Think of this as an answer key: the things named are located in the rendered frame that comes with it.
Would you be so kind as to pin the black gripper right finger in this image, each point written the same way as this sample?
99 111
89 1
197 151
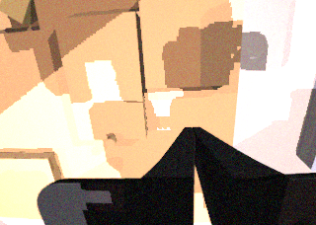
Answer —
239 190

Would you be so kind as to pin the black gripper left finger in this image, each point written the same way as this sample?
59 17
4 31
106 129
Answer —
164 195

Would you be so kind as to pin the tan square puzzle board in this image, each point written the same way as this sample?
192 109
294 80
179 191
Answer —
94 89

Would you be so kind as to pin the tan block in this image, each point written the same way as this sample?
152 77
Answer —
20 10

